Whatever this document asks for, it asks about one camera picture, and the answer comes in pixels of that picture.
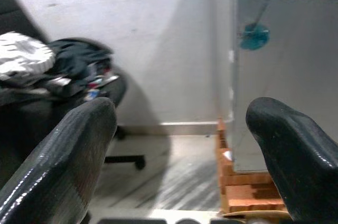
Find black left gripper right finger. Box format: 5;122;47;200
245;96;338;224

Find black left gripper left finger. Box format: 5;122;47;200
0;96;118;224

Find white fridge door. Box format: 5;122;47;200
233;0;338;173

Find brown cardboard sheet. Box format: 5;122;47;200
221;209;291;221

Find dark clothes pile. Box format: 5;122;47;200
49;38;121;102

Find white black patterned cloth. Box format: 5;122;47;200
0;31;57;82

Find teal round sticker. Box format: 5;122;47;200
239;22;270;51

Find black office chair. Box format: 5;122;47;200
0;0;146;190

